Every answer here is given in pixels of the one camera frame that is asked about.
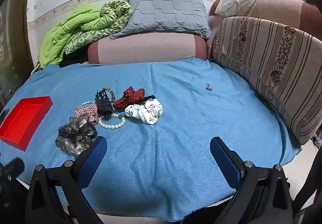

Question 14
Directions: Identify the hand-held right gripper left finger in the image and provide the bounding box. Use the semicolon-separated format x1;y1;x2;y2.
25;136;108;224

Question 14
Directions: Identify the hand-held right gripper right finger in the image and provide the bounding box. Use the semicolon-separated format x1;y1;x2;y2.
210;137;293;224

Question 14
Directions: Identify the white floral cloth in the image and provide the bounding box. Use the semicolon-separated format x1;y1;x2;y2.
215;0;263;17

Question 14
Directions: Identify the red polka dot scrunchie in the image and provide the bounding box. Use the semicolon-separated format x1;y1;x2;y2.
113;86;146;111

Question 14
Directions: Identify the grey quilted pillow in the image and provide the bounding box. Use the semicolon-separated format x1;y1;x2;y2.
109;0;212;40

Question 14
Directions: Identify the blue cloth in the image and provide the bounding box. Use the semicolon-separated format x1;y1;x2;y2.
0;57;302;222

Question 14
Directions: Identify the large pearl bracelet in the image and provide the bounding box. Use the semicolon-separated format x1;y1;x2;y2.
98;113;126;129

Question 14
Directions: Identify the pink checkered scrunchie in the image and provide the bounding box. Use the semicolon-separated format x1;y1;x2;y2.
75;103;100;124

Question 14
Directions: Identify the gold beaded bracelet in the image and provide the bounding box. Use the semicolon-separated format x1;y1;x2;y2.
102;87;115;101

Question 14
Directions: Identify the grey scrunchie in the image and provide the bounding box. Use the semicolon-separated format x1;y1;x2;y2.
55;114;97;156

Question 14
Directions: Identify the striped floral cushion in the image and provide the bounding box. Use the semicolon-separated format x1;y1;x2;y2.
213;16;322;146

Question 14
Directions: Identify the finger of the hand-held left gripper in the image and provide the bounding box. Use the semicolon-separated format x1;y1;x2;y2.
0;157;25;214

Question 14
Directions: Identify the green quilt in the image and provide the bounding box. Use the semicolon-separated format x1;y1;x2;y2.
39;0;133;68

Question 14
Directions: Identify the white polka dot scrunchie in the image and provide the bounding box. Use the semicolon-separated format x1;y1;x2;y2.
125;98;163;124

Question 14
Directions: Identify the black hair claw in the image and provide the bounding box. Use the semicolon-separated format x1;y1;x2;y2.
95;89;114;119

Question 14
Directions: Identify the red tray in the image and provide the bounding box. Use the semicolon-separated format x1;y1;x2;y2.
0;96;53;151

